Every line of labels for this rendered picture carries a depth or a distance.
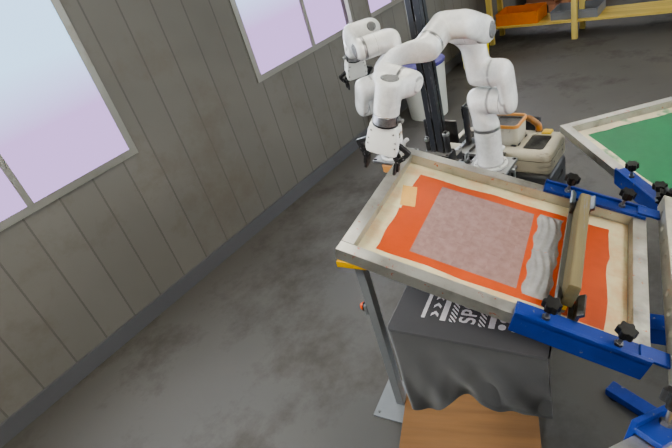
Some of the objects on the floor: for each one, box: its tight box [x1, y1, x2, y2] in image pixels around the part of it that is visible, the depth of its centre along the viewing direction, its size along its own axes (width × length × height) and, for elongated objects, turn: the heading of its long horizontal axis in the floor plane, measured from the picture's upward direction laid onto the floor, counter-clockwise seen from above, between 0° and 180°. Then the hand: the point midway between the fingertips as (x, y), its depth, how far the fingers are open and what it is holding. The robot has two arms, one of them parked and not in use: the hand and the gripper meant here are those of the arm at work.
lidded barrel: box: [402, 53, 448, 121], centre depth 513 cm, size 48×50×59 cm
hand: (381, 166), depth 147 cm, fingers open, 8 cm apart
